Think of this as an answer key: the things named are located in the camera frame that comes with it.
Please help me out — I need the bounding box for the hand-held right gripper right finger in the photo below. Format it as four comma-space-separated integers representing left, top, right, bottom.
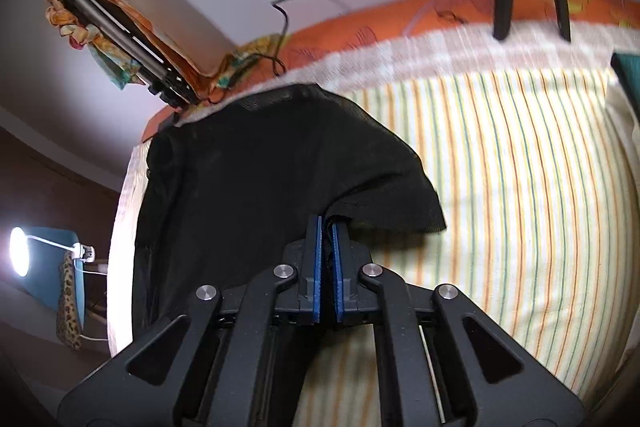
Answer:
331, 217, 586, 427

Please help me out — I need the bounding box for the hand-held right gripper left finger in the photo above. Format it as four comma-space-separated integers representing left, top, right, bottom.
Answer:
57, 214, 325, 427

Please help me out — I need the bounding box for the black garment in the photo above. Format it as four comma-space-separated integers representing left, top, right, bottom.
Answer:
131, 83, 447, 348

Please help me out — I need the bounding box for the striped cloth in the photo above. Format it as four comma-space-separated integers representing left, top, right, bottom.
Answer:
295, 69, 640, 427

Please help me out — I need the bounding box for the leopard print cloth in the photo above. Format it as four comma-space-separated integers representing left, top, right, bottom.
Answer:
55, 252, 84, 351

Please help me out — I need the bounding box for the orange patterned mattress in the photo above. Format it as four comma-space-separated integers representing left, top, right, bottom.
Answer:
142, 0, 640, 142

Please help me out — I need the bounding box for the teal chair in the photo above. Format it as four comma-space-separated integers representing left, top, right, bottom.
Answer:
25, 229, 92, 325

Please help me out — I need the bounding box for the folded tripod in floral cloth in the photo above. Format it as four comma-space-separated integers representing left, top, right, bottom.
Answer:
44, 0, 286, 108

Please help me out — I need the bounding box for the white desk lamp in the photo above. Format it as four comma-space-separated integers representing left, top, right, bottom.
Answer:
9, 227, 97, 279

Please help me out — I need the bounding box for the folded silver tripod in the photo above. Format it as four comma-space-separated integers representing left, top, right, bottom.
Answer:
59, 0, 198, 108

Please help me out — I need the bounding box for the teal object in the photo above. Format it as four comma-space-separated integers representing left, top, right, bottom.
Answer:
611, 51, 640, 88

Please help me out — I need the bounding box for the white cable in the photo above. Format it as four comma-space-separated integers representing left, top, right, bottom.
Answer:
74, 264, 112, 343

